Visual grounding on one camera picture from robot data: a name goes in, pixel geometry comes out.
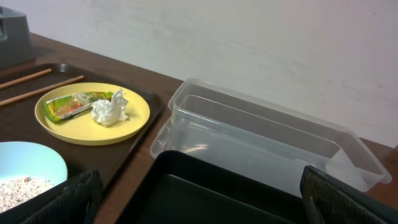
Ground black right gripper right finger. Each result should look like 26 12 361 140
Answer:
300 166 397 224

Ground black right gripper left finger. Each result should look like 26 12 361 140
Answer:
19 170 103 224

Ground rice food scraps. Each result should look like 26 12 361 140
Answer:
1 176 54 213

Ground yellow round plate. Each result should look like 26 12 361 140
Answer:
34 82 151 146

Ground light blue bowl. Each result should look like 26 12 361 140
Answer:
1 141 68 186

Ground white tissue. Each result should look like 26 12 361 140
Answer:
91 88 129 127

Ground green orange snack wrapper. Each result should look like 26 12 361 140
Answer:
43 91 113 122

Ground wooden chopstick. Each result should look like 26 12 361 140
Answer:
0 68 52 90
1 75 85 106

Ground black waste tray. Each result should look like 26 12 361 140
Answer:
117 151 308 224

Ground clear plastic bin lid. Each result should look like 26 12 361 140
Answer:
150 118 174 159

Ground clear plastic bin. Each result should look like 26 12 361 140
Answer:
167 79 392 196

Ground grey plastic dish rack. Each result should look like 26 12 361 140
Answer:
1 6 35 69

